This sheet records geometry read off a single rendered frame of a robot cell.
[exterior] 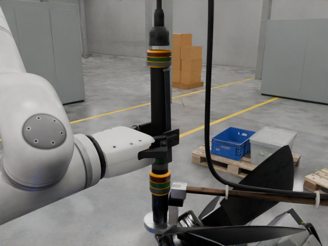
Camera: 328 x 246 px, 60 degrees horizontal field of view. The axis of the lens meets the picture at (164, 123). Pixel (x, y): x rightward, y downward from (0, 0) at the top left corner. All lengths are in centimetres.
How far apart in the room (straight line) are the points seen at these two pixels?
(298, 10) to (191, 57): 599
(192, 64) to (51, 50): 397
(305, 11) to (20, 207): 1305
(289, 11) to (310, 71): 599
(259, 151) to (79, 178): 323
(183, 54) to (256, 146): 566
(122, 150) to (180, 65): 850
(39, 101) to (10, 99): 3
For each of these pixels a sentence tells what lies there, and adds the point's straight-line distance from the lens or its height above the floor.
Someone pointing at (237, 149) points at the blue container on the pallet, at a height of 30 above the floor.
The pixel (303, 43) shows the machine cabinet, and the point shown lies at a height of 140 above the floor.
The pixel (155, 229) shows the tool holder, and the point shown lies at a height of 131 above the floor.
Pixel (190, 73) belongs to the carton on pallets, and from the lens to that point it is 868.
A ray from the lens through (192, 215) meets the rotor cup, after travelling 75.
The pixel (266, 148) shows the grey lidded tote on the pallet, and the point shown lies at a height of 40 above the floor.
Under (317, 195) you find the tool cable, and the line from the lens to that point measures 62.
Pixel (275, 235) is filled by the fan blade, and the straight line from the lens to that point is 54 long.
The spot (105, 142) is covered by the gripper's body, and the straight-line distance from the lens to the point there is 46.
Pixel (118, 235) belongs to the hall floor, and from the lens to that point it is 271.
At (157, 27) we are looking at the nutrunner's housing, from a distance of 51.
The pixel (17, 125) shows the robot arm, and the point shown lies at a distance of 35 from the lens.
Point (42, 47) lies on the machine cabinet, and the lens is 682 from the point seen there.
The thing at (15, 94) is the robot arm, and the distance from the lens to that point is 37.
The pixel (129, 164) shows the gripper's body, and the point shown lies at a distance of 46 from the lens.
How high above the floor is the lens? 170
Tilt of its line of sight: 18 degrees down
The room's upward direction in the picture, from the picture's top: straight up
